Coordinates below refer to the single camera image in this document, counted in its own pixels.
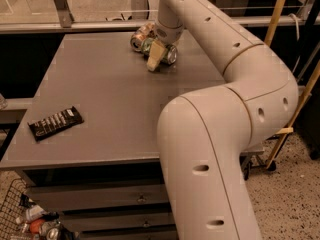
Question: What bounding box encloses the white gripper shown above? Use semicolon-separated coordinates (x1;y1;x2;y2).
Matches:
147;20;184;72

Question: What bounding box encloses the crushed green soda can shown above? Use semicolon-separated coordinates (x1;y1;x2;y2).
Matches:
141;38;177;65

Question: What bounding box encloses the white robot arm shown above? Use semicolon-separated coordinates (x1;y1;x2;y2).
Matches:
156;0;298;240

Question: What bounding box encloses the crushed orange soda can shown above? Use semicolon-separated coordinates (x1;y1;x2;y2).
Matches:
130;23;155;52

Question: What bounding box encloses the silver can in basket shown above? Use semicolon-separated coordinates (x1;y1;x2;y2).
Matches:
39;221;61;240

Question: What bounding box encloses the dark brown chocolate bar wrapper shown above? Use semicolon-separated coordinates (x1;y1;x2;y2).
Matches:
29;106;84;142

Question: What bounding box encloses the grey drawer cabinet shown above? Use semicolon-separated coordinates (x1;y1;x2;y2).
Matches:
0;29;265;240

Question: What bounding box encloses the white plastic bottle in basket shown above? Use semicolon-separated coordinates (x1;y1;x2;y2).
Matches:
15;205;46;225

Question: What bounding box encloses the orange round item in basket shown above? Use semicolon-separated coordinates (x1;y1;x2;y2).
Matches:
29;218;45;234

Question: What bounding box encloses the wooden yellow easel frame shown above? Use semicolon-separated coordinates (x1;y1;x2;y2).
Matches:
263;0;320;170

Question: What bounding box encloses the grey metal rail frame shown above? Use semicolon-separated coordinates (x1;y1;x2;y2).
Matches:
0;0;320;36

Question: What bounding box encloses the black wire basket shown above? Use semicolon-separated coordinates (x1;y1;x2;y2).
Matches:
0;179;30;240

